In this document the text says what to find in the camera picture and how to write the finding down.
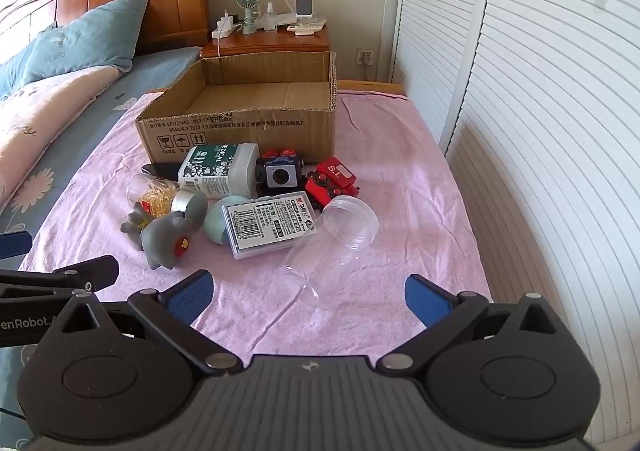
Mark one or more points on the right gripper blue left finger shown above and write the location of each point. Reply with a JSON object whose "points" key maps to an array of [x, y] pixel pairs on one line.
{"points": [[167, 317]]}

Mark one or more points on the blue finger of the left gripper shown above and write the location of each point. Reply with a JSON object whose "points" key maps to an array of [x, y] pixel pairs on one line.
{"points": [[90, 275], [15, 244]]}

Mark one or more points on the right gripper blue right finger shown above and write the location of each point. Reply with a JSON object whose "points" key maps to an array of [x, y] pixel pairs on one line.
{"points": [[448, 320]]}

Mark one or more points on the grey rubber animal toy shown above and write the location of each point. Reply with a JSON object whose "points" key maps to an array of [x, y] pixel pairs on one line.
{"points": [[165, 239]]}

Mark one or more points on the mint green round object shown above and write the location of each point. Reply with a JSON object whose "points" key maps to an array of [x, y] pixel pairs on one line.
{"points": [[214, 224]]}

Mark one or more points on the clear plastic jar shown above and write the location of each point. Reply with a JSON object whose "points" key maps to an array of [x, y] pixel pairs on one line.
{"points": [[318, 265]]}

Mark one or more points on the white labelled plastic case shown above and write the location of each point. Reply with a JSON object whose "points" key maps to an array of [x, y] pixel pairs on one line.
{"points": [[268, 224]]}

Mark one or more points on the black device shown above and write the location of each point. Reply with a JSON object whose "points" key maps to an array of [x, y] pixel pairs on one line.
{"points": [[167, 171]]}

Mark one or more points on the green medical cotton swab box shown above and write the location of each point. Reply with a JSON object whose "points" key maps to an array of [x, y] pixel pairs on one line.
{"points": [[221, 171]]}

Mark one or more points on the red toy fire truck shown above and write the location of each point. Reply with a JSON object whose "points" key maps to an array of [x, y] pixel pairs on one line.
{"points": [[329, 180]]}

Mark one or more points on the black blue toy robot cube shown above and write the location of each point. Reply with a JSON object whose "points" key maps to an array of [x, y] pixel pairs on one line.
{"points": [[278, 172]]}

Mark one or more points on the pink table cloth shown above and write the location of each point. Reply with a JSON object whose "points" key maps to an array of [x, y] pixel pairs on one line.
{"points": [[342, 294]]}

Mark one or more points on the blue bed sheet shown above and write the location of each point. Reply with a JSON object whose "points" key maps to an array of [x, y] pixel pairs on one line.
{"points": [[100, 96]]}

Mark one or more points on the blue pillow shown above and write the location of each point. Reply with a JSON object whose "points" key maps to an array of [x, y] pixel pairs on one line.
{"points": [[104, 36]]}

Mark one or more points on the brown cardboard box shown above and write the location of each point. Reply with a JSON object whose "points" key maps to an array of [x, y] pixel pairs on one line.
{"points": [[278, 100]]}

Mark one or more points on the white louvered closet door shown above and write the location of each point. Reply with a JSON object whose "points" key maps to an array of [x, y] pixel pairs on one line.
{"points": [[535, 105]]}

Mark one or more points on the white power strip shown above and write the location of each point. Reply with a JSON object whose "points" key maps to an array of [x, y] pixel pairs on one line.
{"points": [[225, 26]]}

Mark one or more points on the wooden nightstand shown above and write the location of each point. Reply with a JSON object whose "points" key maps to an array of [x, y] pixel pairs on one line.
{"points": [[239, 43]]}

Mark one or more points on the white remote control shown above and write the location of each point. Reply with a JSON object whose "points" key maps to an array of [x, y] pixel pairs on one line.
{"points": [[307, 27]]}

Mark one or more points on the clear spray bottle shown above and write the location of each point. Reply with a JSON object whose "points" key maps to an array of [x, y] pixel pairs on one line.
{"points": [[270, 19]]}

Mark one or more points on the green desk fan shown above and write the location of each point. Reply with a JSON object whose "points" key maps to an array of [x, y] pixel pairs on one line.
{"points": [[248, 22]]}

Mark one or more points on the white wifi router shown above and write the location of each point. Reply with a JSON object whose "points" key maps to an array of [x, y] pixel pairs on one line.
{"points": [[283, 20]]}

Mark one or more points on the small white monitor device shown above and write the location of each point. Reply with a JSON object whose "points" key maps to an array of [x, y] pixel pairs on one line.
{"points": [[304, 10]]}

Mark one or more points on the wall power socket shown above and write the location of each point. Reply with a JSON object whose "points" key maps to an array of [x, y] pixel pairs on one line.
{"points": [[364, 57]]}

